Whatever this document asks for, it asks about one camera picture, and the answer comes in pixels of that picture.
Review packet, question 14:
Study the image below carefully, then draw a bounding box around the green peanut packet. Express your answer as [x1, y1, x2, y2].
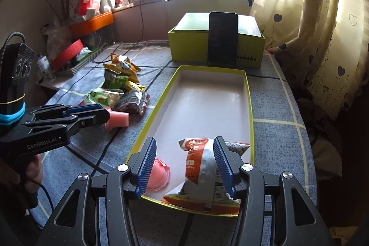
[83, 87, 122, 110]

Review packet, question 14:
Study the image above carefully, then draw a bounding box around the yellow biscuit packet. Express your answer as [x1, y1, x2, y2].
[104, 53, 142, 75]

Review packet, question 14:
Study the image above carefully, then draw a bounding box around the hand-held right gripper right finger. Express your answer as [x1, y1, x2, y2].
[213, 136, 336, 246]

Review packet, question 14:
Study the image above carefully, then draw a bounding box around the orange box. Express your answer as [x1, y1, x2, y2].
[69, 11, 114, 37]

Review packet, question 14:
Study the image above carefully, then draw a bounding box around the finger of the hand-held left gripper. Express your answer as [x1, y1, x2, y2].
[17, 108, 110, 134]
[27, 103, 104, 120]

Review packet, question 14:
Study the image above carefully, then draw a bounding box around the white plastic bottle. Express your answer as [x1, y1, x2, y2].
[37, 53, 55, 81]

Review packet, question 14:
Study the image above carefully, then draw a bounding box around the black smartphone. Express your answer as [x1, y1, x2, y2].
[207, 12, 239, 68]

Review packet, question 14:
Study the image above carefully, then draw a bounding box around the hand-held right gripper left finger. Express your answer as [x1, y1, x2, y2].
[43, 136, 158, 246]

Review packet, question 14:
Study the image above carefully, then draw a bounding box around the red woven basket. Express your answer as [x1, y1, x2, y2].
[50, 39, 84, 71]

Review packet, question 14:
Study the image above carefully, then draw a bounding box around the dark cloth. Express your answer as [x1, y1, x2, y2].
[297, 90, 343, 177]

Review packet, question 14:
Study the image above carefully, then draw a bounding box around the thin black cable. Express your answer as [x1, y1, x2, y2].
[92, 0, 170, 63]

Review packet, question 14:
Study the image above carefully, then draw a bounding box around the long gold snack packet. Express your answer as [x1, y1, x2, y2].
[124, 81, 147, 92]

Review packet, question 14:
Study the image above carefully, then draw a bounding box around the clear plastic bag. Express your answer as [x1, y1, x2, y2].
[46, 20, 72, 59]

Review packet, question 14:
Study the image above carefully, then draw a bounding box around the green snack packet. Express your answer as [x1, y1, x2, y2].
[102, 67, 139, 89]

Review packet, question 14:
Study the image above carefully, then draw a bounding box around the blue checked tablecloth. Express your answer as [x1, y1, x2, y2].
[29, 40, 319, 246]

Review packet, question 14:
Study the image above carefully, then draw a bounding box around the orange white snack packet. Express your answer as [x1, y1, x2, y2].
[163, 136, 251, 213]

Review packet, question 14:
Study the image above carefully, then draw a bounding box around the heart print curtain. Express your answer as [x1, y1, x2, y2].
[249, 0, 369, 120]

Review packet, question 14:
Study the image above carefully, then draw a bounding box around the dark red snack packet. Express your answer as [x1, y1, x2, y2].
[115, 90, 151, 115]

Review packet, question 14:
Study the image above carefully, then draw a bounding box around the person's left hand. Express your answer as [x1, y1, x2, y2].
[0, 154, 44, 200]

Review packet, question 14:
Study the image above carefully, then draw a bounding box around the pink jelly cup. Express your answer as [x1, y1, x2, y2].
[104, 108, 131, 131]
[146, 158, 171, 192]

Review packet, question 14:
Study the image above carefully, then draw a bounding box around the pale yellow cloth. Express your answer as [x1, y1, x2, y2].
[329, 226, 358, 246]

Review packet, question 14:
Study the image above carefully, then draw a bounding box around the yellow-green cardboard box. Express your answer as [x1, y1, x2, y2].
[168, 12, 266, 70]

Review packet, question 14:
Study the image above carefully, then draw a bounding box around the pale side table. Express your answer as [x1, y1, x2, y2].
[36, 67, 84, 91]

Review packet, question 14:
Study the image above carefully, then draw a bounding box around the green striped box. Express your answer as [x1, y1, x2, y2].
[62, 46, 106, 75]

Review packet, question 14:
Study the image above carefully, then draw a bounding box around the yellow-green box lid tray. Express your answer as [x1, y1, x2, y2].
[125, 64, 256, 217]

